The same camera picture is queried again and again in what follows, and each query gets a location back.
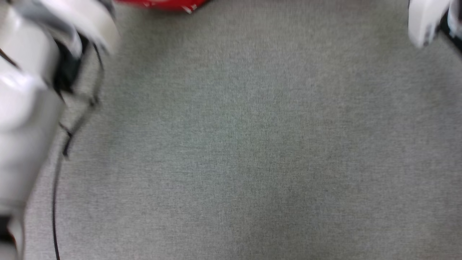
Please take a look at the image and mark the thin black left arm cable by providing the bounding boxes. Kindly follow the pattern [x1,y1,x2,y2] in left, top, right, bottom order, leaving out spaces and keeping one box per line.
[52,40,106,260]

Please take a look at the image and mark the grey fabric sofa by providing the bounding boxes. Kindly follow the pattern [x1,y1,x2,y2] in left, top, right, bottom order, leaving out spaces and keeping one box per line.
[22,0,462,260]

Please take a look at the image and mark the red garment with white stripes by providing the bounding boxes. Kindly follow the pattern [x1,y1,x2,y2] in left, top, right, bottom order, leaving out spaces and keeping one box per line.
[115,0,212,14]

